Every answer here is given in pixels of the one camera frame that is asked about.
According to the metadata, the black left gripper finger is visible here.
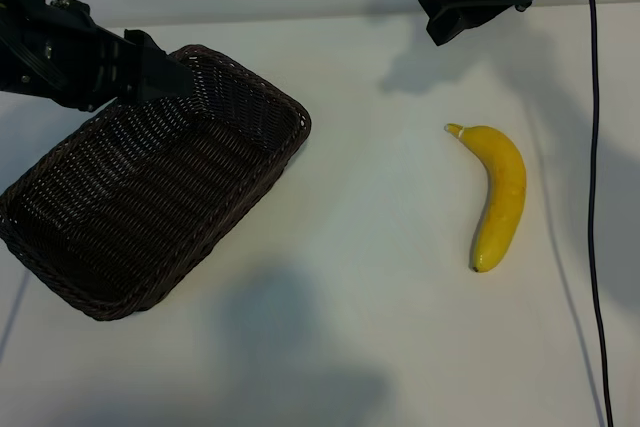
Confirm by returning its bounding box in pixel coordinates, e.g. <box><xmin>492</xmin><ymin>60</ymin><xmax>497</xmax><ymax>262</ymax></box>
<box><xmin>116</xmin><ymin>68</ymin><xmax>193</xmax><ymax>104</ymax></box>
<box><xmin>123</xmin><ymin>28</ymin><xmax>195</xmax><ymax>94</ymax></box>

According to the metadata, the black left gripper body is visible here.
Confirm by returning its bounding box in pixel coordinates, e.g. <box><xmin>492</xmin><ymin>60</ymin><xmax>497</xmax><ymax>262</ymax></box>
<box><xmin>0</xmin><ymin>0</ymin><xmax>129</xmax><ymax>113</ymax></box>

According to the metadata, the dark brown wicker basket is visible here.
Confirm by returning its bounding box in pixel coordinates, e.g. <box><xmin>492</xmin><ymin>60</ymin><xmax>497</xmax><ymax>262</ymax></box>
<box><xmin>0</xmin><ymin>44</ymin><xmax>313</xmax><ymax>322</ymax></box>

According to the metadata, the yellow banana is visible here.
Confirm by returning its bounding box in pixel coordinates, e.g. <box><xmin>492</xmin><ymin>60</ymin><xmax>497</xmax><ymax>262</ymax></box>
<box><xmin>443</xmin><ymin>122</ymin><xmax>528</xmax><ymax>274</ymax></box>

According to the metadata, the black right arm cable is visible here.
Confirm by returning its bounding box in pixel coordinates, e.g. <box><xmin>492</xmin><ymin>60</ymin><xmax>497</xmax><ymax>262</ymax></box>
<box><xmin>578</xmin><ymin>0</ymin><xmax>615</xmax><ymax>427</ymax></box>

